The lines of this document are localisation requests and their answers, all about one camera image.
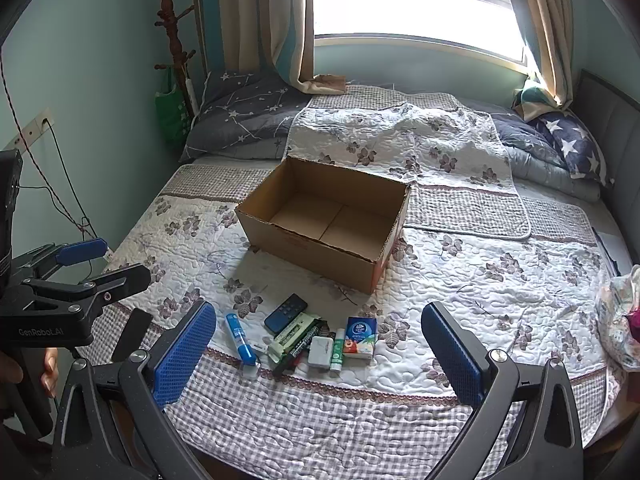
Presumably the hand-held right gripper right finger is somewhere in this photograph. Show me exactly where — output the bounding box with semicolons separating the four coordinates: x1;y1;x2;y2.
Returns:
421;301;586;480

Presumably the large floral quilted bedspread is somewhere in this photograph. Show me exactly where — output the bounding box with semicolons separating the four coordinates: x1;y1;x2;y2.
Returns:
92;162;626;461

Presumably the blue tissue pack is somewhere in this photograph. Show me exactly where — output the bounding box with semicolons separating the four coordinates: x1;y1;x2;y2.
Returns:
345;316;377;360

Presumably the white plastic hook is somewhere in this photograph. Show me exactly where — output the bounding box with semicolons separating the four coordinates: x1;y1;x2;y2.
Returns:
307;337;335;372

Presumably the small floral quilted mat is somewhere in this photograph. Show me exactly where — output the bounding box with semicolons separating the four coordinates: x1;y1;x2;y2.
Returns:
287;85;532;241

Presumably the wooden coat rack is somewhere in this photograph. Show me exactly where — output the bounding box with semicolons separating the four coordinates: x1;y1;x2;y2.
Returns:
141;0;197;116

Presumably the green and white tube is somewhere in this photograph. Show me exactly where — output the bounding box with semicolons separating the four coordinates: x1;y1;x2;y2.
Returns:
330;327;347;372

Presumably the black remote control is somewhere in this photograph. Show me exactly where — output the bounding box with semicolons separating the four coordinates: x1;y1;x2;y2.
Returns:
263;293;309;334

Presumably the grey upholstered headboard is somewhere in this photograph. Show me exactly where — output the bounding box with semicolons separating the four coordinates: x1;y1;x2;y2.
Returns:
575;67;640;271

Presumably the white wall socket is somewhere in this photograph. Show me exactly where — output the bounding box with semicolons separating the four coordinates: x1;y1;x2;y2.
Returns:
15;107;55;146

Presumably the brown cardboard box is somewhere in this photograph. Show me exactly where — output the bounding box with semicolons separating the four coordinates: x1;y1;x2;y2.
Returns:
235;156;412;295

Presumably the beige and teal curtain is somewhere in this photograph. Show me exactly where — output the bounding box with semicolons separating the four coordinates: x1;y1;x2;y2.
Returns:
192;0;347;96

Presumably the person's left hand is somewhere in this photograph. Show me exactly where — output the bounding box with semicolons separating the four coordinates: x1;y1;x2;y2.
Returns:
0;347;61;400

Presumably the thin black cable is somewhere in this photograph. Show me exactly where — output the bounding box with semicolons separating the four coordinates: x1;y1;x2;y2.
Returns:
42;120;87;223

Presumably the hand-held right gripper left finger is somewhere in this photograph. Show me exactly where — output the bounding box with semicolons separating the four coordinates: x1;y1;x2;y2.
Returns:
47;300;218;480

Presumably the pale green packet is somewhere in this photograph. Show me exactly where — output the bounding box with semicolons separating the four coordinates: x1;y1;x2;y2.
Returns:
267;312;321;361

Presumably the green bag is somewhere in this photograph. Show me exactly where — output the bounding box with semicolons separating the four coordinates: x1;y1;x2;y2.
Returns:
155;67;193;148

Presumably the navy star print pillow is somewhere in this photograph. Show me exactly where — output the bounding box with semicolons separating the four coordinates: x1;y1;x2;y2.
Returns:
527;110;608;186

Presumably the floral cloth bundle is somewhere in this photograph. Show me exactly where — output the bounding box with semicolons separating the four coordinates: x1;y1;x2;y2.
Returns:
597;265;640;373

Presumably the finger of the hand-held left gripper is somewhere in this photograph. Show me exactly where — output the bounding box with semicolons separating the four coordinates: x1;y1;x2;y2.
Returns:
10;239;108;281
22;262;152;318

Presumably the geometric patterned cushion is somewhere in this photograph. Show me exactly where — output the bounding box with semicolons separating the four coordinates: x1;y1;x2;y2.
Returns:
512;77;561;121

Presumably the red and black twisted cable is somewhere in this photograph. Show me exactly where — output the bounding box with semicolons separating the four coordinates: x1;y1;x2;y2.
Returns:
0;45;101;241

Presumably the window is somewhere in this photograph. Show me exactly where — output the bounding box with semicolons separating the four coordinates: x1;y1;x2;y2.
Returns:
310;0;531;66

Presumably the grey constellation print pillow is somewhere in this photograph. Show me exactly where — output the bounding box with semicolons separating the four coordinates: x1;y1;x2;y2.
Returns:
180;70;313;161

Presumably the blue glue tube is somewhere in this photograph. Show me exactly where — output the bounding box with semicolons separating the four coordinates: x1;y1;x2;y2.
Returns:
224;313;261;376

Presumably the black marker pen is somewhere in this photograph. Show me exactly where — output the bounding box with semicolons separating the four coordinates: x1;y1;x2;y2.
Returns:
271;322;331;381

